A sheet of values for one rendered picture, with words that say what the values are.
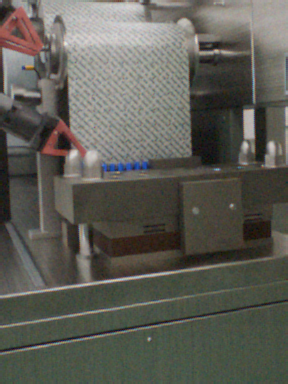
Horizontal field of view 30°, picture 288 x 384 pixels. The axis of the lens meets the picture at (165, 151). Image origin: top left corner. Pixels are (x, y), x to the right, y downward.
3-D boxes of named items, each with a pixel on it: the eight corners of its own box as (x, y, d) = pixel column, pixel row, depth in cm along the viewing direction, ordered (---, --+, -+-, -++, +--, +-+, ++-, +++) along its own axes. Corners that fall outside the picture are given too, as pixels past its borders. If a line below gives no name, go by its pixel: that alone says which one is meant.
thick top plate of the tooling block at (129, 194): (55, 210, 93) (53, 175, 93) (258, 191, 108) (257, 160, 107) (73, 225, 78) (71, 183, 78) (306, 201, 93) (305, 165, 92)
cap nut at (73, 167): (61, 175, 92) (60, 149, 92) (82, 174, 94) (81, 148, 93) (65, 177, 89) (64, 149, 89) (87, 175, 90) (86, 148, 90)
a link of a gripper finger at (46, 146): (78, 172, 96) (30, 147, 93) (71, 169, 103) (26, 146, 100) (96, 138, 97) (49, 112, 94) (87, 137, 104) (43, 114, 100)
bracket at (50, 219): (26, 236, 107) (18, 81, 106) (58, 232, 110) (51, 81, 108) (29, 241, 103) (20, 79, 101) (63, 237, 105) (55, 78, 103)
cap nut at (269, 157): (259, 166, 95) (258, 140, 95) (277, 165, 96) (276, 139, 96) (270, 167, 92) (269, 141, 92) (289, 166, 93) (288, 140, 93)
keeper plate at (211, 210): (180, 252, 85) (178, 182, 84) (237, 244, 88) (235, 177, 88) (186, 255, 82) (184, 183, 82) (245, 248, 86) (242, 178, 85)
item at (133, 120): (72, 182, 99) (67, 79, 98) (191, 173, 107) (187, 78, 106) (73, 182, 98) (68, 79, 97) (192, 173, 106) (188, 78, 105)
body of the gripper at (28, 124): (40, 150, 91) (-1, 130, 89) (32, 149, 101) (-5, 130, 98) (58, 116, 92) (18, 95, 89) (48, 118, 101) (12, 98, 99)
